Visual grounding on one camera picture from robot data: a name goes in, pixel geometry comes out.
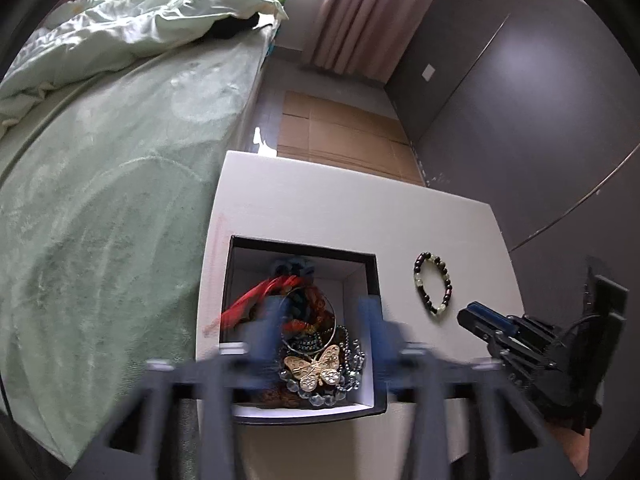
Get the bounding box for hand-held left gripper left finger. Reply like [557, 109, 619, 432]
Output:
[67, 295, 291, 480]

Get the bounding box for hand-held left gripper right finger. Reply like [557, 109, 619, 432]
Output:
[360, 295, 576, 480]

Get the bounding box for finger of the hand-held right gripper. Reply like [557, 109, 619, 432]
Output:
[456, 308, 511, 357]
[470, 301, 523, 332]

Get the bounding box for red tassel charm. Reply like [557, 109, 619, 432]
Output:
[202, 275, 306, 336]

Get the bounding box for gold butterfly pendant necklace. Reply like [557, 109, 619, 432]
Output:
[280, 325, 366, 391]

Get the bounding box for brown bead bracelet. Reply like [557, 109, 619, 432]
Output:
[287, 290, 336, 331]

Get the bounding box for black jewelry box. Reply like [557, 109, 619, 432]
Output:
[218, 234, 390, 426]

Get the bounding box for blue bead ornament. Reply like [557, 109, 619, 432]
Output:
[270, 256, 317, 281]

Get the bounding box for gold butterfly brooch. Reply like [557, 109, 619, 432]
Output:
[283, 344, 346, 392]

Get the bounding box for dark and green bead bracelet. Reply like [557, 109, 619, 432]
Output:
[413, 251, 453, 317]

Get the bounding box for clear crystal bead bracelet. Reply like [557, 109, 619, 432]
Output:
[272, 360, 363, 408]

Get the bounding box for person's right forearm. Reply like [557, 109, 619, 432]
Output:
[542, 422, 593, 478]

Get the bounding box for white low table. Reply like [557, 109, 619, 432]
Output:
[197, 150, 526, 466]

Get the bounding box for cardboard floor sheets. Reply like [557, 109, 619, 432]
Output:
[276, 89, 426, 186]

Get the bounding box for green bedsheet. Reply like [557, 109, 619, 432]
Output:
[0, 25, 276, 466]

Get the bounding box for dark grey wardrobe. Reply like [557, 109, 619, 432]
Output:
[382, 0, 640, 361]

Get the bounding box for blue printed mattress cover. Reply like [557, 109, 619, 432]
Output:
[260, 27, 278, 68]

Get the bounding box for pink curtain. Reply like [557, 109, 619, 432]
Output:
[312, 0, 456, 81]

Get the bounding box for light green quilt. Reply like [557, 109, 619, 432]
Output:
[0, 0, 291, 133]

